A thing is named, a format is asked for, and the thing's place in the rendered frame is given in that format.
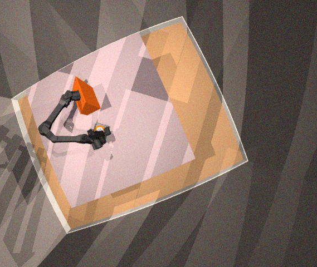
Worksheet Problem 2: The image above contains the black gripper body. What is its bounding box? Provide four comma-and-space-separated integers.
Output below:
96, 127, 111, 139

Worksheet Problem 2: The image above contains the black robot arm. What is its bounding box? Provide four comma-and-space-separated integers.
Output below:
38, 90, 106, 150

